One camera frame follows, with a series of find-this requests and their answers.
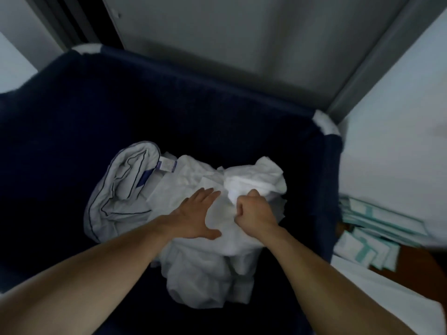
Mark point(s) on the person's right hand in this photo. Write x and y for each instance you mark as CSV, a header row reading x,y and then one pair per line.
x,y
255,216

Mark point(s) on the person's left hand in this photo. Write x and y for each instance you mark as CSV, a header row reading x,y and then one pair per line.
x,y
190,219

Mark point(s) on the person's right fingers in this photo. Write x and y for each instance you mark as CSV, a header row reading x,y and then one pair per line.
x,y
246,202

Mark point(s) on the person's left thumb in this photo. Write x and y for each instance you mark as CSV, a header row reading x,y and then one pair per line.
x,y
213,234

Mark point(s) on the white towel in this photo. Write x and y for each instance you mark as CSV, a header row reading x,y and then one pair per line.
x,y
256,181

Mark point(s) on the person's right forearm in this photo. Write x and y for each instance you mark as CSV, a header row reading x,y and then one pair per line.
x,y
328,289

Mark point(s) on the person's left forearm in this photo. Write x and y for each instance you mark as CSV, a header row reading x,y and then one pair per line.
x,y
80,275

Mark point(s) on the white crumpled bed sheet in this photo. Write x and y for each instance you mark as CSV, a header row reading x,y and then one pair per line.
x,y
206,268

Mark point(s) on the navy blue laundry cart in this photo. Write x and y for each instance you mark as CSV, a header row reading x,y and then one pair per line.
x,y
174,136

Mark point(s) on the white pillowcase with dark piping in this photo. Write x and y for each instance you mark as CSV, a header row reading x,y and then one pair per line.
x,y
120,191

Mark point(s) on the pile of white teal packets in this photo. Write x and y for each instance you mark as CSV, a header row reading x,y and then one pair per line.
x,y
370,237

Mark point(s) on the grey metal door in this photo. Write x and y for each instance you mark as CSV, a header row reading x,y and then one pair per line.
x,y
244,41

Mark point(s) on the white cloth sheet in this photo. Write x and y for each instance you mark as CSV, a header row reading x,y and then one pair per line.
x,y
391,296

